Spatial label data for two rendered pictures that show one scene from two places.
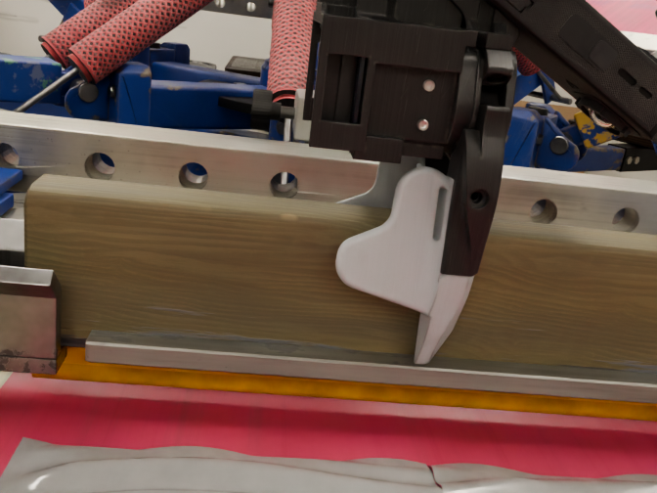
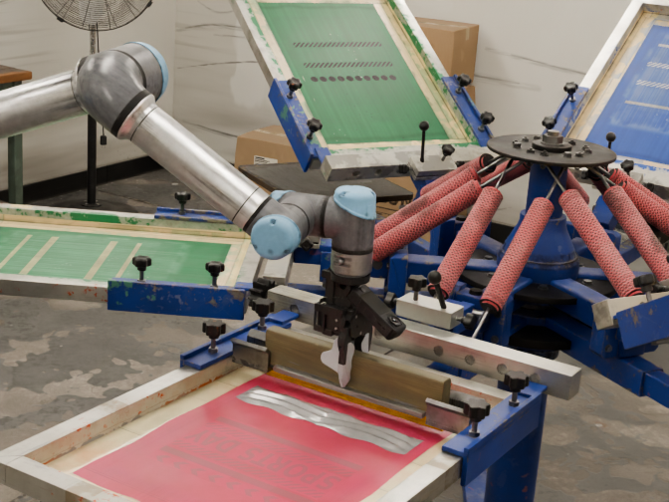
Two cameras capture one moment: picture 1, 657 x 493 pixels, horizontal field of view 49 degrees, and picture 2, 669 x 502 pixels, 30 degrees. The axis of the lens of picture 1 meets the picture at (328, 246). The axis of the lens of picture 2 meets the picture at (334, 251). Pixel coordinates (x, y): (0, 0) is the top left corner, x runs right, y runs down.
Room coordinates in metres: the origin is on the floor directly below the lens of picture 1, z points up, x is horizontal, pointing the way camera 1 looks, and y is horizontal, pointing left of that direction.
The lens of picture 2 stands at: (-1.37, -1.31, 1.92)
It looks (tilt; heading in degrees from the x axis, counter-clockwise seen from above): 17 degrees down; 38
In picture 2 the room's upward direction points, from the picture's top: 4 degrees clockwise
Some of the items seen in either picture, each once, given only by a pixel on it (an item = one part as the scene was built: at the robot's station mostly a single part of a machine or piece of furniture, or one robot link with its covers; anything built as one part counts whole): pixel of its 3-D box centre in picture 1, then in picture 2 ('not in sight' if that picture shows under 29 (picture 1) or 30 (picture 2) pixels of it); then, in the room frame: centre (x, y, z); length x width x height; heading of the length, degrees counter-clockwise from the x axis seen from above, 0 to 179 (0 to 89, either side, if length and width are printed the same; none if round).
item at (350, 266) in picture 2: not in sight; (350, 261); (0.33, -0.03, 1.23); 0.08 x 0.08 x 0.05
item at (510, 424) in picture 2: not in sight; (493, 432); (0.39, -0.33, 0.98); 0.30 x 0.05 x 0.07; 7
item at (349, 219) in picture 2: not in sight; (351, 219); (0.33, -0.03, 1.31); 0.09 x 0.08 x 0.11; 115
